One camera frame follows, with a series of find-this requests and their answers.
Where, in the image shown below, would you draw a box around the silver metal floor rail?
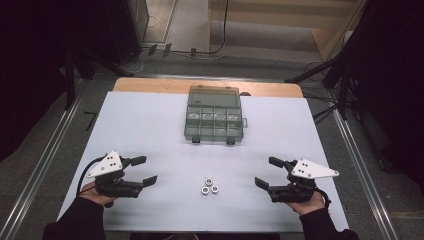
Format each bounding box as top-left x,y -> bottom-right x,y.
0,94 -> 85,240
332,109 -> 399,240

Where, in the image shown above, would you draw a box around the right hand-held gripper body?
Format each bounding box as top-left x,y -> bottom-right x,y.
268,158 -> 340,204

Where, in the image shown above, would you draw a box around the white table mat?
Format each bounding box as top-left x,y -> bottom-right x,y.
57,91 -> 350,233

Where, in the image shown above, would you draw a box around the person's right hand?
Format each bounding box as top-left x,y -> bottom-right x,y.
286,174 -> 326,217

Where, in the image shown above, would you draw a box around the light wooden platform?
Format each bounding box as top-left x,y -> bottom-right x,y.
207,0 -> 368,62

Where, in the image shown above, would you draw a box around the hand-held gripper black cable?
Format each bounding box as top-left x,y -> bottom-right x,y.
75,157 -> 104,198
313,186 -> 333,209

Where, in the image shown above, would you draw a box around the grey clear compartment storage box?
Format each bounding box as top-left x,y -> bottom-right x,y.
183,85 -> 249,145

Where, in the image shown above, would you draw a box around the black equipment cabinet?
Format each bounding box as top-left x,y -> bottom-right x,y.
99,0 -> 150,65

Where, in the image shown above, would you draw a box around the right hand-held gripper black cable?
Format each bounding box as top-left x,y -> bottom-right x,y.
313,186 -> 333,209

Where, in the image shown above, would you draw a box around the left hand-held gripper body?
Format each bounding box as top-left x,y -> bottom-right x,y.
85,150 -> 144,198

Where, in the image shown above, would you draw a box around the black tripod stand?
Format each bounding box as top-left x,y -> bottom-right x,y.
284,49 -> 356,122
63,44 -> 135,111

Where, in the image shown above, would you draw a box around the shiny small parts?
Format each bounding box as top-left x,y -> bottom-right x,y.
187,112 -> 242,123

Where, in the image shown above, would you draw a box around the black hanging cable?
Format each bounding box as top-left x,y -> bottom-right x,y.
209,0 -> 230,55

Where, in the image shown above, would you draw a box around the white floor cable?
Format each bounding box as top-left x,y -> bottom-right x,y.
128,14 -> 161,75

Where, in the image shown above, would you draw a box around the person's left hand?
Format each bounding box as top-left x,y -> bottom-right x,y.
78,171 -> 126,208

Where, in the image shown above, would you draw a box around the left hand-held gripper black cable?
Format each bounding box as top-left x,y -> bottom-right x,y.
75,157 -> 104,198

